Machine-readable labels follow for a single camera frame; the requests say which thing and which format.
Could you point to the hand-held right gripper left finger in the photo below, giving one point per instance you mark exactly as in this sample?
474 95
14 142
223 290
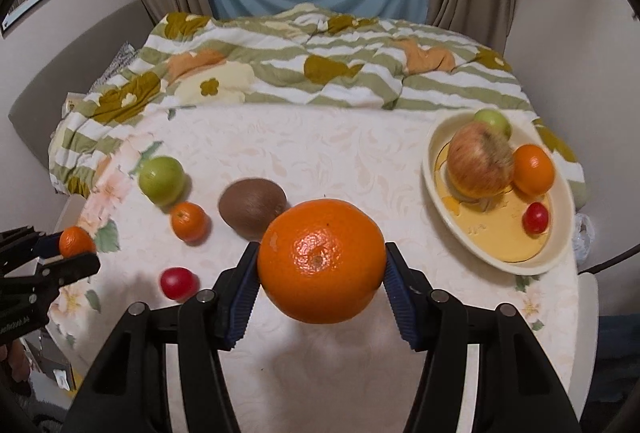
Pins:
245 303

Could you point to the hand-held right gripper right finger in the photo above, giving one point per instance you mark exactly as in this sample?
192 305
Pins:
402 308

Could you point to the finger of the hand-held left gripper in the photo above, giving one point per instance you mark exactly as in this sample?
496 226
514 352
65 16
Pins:
70 268
47 247

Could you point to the small tangerine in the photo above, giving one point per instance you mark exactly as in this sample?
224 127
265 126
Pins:
189 222
75 241

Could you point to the red cherry tomato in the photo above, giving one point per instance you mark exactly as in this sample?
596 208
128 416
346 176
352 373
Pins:
536 218
176 283

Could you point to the large orange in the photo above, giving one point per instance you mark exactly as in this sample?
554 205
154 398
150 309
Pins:
320 263
534 169

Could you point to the brown kiwi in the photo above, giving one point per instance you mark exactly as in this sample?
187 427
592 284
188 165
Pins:
250 208

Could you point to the yellow cartoon print plate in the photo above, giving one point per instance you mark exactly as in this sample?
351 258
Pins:
500 238

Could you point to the large green apple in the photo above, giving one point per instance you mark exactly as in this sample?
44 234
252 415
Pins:
161 180

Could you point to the red yellow apple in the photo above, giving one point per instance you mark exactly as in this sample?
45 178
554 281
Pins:
480 160

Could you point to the small green apple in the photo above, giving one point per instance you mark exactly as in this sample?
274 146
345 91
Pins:
492 119

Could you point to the person's left hand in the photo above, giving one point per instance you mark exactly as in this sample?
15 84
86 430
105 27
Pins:
15 360

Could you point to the small white box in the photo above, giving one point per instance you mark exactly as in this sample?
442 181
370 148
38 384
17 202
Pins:
73 103

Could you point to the floral white tablecloth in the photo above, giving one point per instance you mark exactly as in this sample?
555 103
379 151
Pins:
325 153

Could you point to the grey padded headboard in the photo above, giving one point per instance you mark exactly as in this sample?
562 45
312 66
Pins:
65 63

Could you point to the white plastic bag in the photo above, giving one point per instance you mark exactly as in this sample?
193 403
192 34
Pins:
582 238

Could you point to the patterned grey pillow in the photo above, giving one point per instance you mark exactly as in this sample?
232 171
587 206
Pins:
117 63

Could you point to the green striped flower blanket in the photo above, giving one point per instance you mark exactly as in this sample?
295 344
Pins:
350 68

